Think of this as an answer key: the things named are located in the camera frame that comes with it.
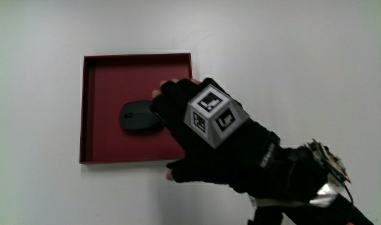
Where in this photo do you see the black computer mouse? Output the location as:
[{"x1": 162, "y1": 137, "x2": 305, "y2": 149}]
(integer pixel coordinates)
[{"x1": 119, "y1": 100, "x2": 165, "y2": 132}]

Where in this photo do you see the person's right hand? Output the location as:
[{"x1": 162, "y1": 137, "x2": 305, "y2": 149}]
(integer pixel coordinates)
[{"x1": 150, "y1": 77, "x2": 282, "y2": 195}]

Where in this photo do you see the red square plate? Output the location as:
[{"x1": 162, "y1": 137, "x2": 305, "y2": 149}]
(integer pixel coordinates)
[{"x1": 79, "y1": 52, "x2": 193, "y2": 165}]

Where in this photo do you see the person's right forearm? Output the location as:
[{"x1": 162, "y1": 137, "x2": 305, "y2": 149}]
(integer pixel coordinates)
[{"x1": 246, "y1": 144, "x2": 375, "y2": 225}]

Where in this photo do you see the green circuit board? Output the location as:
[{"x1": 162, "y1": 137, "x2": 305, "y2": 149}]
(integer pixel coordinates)
[{"x1": 306, "y1": 139, "x2": 352, "y2": 184}]

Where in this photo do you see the thin black cable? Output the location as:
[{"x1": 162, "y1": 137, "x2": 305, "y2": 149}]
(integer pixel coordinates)
[{"x1": 342, "y1": 182, "x2": 355, "y2": 204}]

